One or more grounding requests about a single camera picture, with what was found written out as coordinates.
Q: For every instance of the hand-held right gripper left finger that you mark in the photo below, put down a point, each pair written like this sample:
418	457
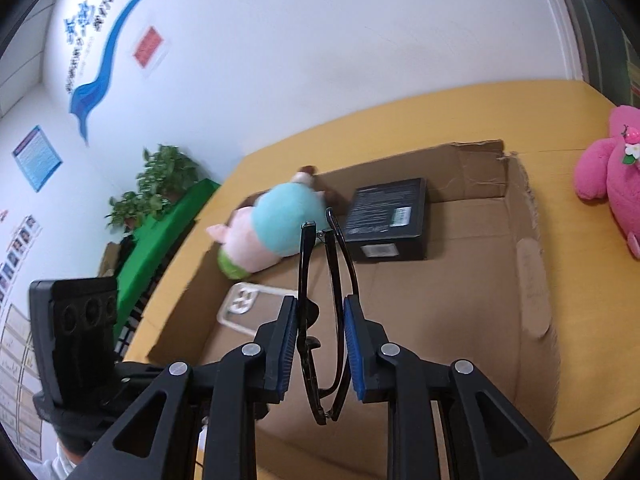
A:
285	350

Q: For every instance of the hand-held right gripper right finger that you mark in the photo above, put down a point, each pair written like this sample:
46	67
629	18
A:
352	350

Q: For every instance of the clear phone case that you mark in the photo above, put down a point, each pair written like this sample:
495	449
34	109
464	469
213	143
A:
242	302

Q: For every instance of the black glasses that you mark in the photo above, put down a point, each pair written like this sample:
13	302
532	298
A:
306	260

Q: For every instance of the brown cardboard box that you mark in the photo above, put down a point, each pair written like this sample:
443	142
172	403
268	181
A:
450	310

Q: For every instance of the green potted plant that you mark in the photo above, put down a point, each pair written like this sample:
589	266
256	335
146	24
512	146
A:
132	210
167	170

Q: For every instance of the teal and pink plush pig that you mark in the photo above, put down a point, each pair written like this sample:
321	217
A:
285	215

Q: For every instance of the black flat box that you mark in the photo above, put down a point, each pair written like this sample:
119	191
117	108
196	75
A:
385	210

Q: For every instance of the pink plush bear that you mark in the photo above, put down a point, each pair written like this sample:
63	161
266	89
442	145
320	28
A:
620	175

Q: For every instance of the row of wall sheets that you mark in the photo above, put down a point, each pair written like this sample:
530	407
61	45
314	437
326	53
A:
15	260

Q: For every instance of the blue wall poster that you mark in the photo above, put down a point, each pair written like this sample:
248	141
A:
37	157

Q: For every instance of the blue wall decoration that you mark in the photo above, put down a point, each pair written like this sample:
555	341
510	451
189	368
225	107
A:
107	55

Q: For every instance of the red wall poster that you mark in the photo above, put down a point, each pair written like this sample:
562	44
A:
149	47

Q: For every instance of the grey window frame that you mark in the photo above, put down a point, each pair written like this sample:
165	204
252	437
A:
595	35

